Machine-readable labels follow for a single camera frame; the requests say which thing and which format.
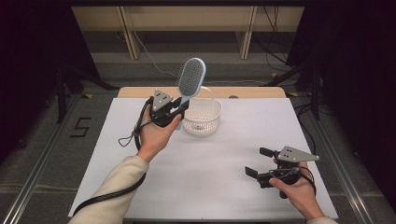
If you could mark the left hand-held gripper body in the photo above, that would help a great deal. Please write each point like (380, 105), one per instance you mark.
(161, 101)

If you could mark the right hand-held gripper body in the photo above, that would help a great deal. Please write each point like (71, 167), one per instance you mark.
(295, 155)

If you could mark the white plastic basket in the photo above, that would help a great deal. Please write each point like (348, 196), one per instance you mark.
(204, 119)

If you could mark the light blue hairbrush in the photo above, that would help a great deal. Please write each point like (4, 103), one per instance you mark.
(191, 76)

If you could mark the person's left hand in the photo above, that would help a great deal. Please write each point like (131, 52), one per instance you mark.
(154, 137)

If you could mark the person's right hand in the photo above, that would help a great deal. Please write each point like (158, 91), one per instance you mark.
(300, 193)

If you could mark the white table mat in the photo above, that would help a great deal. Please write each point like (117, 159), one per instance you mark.
(211, 168)

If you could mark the yellow tape mark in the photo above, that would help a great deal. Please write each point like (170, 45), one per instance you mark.
(88, 95)
(293, 94)

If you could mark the black metal stand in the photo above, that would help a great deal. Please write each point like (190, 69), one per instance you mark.
(67, 84)
(313, 77)

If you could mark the metal floor rail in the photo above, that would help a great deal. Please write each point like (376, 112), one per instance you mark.
(37, 174)
(342, 174)

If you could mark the beige wooden frame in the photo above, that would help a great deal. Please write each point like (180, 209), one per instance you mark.
(186, 18)

